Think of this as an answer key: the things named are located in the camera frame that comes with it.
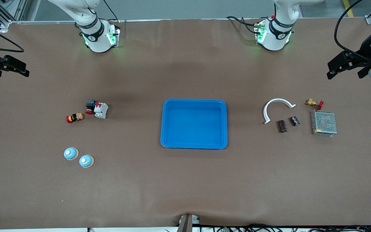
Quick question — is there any light blue call bell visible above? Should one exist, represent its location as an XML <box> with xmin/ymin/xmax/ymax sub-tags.
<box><xmin>63</xmin><ymin>147</ymin><xmax>79</xmax><ymax>160</ymax></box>
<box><xmin>79</xmin><ymin>154</ymin><xmax>94</xmax><ymax>169</ymax></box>

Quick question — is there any metal mesh power supply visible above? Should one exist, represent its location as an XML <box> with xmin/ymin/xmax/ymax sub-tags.
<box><xmin>310</xmin><ymin>110</ymin><xmax>338</xmax><ymax>137</ymax></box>

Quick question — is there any white curved plastic strip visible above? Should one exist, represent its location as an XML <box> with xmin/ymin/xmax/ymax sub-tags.
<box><xmin>263</xmin><ymin>98</ymin><xmax>296</xmax><ymax>125</ymax></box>

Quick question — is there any red orange push button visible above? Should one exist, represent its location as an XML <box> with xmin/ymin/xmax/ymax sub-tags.
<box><xmin>66</xmin><ymin>113</ymin><xmax>85</xmax><ymax>124</ymax></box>

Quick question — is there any red black emergency stop button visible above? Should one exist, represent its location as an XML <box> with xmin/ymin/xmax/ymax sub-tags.
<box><xmin>85</xmin><ymin>99</ymin><xmax>96</xmax><ymax>115</ymax></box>

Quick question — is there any white circuit breaker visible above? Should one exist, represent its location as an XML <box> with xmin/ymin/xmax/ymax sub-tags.
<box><xmin>94</xmin><ymin>102</ymin><xmax>109</xmax><ymax>120</ymax></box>

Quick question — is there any blue plastic tray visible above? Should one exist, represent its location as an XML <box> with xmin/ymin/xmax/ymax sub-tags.
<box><xmin>160</xmin><ymin>99</ymin><xmax>228</xmax><ymax>150</ymax></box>

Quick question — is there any table cover sheet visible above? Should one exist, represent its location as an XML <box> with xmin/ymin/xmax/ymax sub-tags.
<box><xmin>0</xmin><ymin>18</ymin><xmax>371</xmax><ymax>230</ymax></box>

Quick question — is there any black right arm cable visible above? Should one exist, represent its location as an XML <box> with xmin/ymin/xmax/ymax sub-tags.
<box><xmin>0</xmin><ymin>21</ymin><xmax>24</xmax><ymax>53</ymax></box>

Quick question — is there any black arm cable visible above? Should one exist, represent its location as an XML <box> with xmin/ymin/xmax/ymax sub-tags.
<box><xmin>0</xmin><ymin>21</ymin><xmax>24</xmax><ymax>53</ymax></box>
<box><xmin>334</xmin><ymin>0</ymin><xmax>371</xmax><ymax>60</ymax></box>

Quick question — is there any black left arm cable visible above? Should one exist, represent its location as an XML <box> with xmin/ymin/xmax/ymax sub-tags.
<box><xmin>334</xmin><ymin>0</ymin><xmax>371</xmax><ymax>60</ymax></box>

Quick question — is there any brass valve with red handle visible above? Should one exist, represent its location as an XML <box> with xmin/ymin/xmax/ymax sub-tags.
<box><xmin>305</xmin><ymin>99</ymin><xmax>324</xmax><ymax>110</ymax></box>

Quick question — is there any black base cable bundle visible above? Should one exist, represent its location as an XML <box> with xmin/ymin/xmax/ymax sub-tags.
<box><xmin>226</xmin><ymin>15</ymin><xmax>261</xmax><ymax>34</ymax></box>

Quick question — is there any black table edge cable bundle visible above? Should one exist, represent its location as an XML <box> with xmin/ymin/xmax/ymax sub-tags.
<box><xmin>165</xmin><ymin>224</ymin><xmax>371</xmax><ymax>232</ymax></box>

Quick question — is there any metal table clamp bracket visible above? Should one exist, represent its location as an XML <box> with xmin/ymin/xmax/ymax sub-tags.
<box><xmin>176</xmin><ymin>213</ymin><xmax>201</xmax><ymax>232</ymax></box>

